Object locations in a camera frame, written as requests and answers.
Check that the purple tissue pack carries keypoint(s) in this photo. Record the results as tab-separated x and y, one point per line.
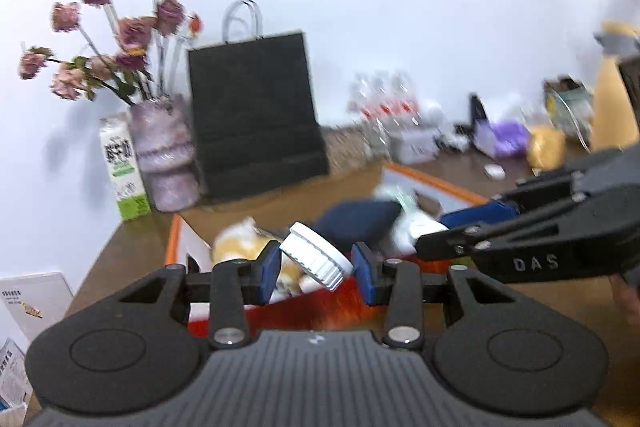
505	139

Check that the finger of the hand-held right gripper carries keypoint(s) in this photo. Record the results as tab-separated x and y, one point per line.
445	243
480	213

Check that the clear container of seeds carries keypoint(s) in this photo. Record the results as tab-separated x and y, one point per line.
345	147

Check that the blue white printed boxes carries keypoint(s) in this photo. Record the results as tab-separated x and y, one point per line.
12	374

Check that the yellow white plush toy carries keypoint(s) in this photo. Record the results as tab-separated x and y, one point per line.
240	242

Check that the purple mottled ceramic vase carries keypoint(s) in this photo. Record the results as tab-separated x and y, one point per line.
165	157

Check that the orange cardboard box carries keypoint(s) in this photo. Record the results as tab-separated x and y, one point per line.
350	187

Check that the clear jar with contents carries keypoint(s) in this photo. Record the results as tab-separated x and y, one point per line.
570	107

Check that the dark navy pouch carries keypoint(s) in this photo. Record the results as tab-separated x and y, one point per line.
357	222

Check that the black paper shopping bag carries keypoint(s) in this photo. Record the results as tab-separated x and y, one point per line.
255	117

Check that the pale printed tin box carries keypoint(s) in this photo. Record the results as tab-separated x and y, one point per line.
412	146

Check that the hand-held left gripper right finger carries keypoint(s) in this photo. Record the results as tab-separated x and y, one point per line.
361	274

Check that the yellow bottle grey cap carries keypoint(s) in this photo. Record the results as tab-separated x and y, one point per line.
610	107

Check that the yellow mug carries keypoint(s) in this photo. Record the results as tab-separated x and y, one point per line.
546	148

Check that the crinkled translucent plastic bag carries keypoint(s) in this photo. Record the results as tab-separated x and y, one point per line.
405	199

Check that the small white round lid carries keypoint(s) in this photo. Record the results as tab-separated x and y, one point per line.
494	171

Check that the wooden desktop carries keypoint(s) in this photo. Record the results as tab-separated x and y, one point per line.
140	237

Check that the white round speaker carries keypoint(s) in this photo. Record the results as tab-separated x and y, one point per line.
432	113

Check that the white wet wipes pack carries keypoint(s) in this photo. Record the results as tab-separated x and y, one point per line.
417	232

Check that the bunch of dried roses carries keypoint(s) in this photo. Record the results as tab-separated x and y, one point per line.
135	32

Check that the white cardboard carton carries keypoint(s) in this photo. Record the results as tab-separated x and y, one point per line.
35	302

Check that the white ribbed bottle cap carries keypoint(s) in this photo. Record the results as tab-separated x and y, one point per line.
317	257

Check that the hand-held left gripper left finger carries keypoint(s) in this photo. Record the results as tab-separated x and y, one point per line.
270	272

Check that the clear water bottle red label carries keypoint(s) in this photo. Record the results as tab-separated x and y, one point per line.
404	99
382	99
361	99

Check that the white green milk carton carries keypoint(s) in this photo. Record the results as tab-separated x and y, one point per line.
122	167

